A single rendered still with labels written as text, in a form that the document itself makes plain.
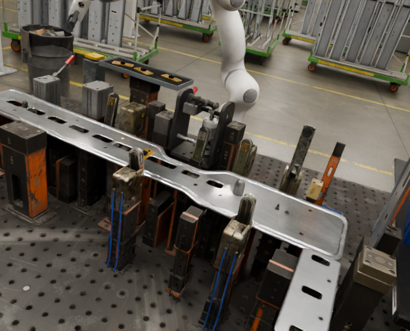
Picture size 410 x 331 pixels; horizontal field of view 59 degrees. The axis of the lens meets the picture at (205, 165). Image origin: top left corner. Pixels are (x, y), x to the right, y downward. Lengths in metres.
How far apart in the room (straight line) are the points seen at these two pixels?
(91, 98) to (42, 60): 2.55
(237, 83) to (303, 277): 0.90
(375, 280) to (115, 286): 0.72
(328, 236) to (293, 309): 0.30
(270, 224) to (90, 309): 0.55
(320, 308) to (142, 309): 0.51
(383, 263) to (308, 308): 0.22
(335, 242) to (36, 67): 3.46
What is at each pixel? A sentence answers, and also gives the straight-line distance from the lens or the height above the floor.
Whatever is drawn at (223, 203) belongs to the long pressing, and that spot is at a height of 1.00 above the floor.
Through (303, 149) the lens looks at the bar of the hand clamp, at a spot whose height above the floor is 1.14.
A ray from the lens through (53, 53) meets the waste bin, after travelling 3.94.
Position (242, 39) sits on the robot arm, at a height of 1.35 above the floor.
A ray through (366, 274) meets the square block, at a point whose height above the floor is 1.03.
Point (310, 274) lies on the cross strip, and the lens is 0.93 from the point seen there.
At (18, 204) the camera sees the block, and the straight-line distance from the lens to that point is 1.44.
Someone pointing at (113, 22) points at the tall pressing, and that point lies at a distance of 5.52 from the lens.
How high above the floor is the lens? 1.59
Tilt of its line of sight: 29 degrees down
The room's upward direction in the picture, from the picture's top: 12 degrees clockwise
